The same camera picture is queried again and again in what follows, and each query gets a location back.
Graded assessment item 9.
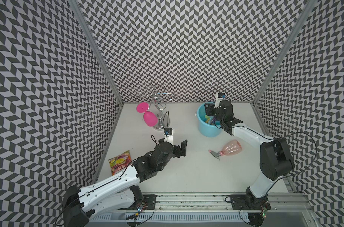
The yellow toy shovel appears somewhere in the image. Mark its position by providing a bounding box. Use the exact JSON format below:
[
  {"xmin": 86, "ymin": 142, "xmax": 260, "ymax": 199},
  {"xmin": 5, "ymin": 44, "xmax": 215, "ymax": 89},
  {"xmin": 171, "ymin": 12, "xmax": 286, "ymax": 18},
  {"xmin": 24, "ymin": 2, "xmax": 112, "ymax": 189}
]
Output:
[{"xmin": 205, "ymin": 115, "xmax": 215, "ymax": 125}]

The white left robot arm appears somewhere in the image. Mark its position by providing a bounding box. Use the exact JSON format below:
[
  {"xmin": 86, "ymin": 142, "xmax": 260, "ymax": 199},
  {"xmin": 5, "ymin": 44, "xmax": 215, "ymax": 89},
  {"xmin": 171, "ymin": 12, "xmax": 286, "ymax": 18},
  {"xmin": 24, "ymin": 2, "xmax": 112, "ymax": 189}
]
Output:
[{"xmin": 55, "ymin": 140, "xmax": 188, "ymax": 227}]

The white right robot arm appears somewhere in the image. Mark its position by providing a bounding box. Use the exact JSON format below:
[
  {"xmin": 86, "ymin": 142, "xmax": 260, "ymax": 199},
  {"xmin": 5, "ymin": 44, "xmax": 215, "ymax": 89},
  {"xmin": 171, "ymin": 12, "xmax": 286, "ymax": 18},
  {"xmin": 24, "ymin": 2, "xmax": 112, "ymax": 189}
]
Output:
[{"xmin": 204, "ymin": 100, "xmax": 295, "ymax": 208}]

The turquoise plastic bucket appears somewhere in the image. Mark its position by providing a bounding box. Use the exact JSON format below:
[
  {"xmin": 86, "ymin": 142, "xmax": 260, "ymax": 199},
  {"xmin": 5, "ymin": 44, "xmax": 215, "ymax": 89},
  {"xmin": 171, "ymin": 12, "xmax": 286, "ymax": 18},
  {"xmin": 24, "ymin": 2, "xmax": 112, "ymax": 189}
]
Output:
[{"xmin": 197, "ymin": 102, "xmax": 223, "ymax": 137}]

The colourful snack packet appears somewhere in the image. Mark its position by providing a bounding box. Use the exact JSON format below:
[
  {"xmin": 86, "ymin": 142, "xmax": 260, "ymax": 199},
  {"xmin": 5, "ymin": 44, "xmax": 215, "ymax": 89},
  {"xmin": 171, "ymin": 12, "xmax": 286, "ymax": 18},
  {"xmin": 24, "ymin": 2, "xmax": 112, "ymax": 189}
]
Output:
[{"xmin": 108, "ymin": 150, "xmax": 132, "ymax": 175}]

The pink plastic wine glass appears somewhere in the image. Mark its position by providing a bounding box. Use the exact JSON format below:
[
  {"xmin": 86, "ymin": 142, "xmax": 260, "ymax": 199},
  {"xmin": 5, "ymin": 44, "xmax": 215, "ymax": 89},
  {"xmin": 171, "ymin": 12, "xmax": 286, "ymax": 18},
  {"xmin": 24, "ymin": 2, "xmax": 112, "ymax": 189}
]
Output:
[{"xmin": 136, "ymin": 102, "xmax": 158, "ymax": 127}]

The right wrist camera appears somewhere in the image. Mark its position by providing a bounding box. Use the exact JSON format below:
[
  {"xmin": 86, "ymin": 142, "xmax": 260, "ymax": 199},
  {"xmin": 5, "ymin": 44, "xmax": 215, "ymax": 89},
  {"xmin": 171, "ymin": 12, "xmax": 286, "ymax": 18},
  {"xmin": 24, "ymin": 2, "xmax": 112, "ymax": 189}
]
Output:
[{"xmin": 214, "ymin": 91, "xmax": 226, "ymax": 108}]

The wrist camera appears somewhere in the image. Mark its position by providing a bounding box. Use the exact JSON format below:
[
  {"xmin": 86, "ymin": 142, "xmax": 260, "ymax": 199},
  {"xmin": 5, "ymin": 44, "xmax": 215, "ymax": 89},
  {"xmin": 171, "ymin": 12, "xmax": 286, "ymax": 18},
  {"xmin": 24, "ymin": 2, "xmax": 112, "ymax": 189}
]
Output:
[
  {"xmin": 163, "ymin": 128, "xmax": 174, "ymax": 145},
  {"xmin": 214, "ymin": 91, "xmax": 226, "ymax": 108}
]

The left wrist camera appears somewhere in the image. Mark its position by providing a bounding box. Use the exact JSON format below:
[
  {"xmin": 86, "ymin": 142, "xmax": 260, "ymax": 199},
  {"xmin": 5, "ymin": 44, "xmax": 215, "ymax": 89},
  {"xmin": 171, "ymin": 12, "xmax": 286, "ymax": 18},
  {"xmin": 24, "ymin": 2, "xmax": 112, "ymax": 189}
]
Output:
[{"xmin": 163, "ymin": 128, "xmax": 174, "ymax": 145}]

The chrome wire stand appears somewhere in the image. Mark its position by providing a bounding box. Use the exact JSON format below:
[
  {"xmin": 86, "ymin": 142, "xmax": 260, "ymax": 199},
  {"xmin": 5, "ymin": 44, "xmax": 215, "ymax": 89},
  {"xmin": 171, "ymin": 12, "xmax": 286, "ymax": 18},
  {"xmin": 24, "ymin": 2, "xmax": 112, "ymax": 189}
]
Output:
[{"xmin": 141, "ymin": 86, "xmax": 172, "ymax": 131}]

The aluminium corner post right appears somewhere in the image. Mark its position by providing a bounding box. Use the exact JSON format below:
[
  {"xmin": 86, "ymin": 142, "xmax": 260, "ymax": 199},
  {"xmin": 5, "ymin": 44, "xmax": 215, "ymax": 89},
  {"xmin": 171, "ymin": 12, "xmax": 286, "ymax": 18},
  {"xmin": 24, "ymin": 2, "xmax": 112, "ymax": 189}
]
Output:
[{"xmin": 251, "ymin": 0, "xmax": 318, "ymax": 107}]

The aluminium corner post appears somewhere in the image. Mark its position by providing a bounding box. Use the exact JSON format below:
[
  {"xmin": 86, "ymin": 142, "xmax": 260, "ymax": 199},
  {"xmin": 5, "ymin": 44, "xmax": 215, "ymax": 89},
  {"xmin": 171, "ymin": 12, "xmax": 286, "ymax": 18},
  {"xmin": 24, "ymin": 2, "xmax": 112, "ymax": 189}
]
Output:
[
  {"xmin": 251, "ymin": 0, "xmax": 318, "ymax": 107},
  {"xmin": 68, "ymin": 0, "xmax": 124, "ymax": 106}
]

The aluminium corner post left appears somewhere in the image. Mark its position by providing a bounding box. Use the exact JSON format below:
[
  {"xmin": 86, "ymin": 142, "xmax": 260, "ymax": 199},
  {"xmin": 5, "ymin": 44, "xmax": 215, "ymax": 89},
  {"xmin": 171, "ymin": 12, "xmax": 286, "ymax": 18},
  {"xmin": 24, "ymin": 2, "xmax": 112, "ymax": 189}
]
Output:
[{"xmin": 68, "ymin": 0, "xmax": 124, "ymax": 106}]

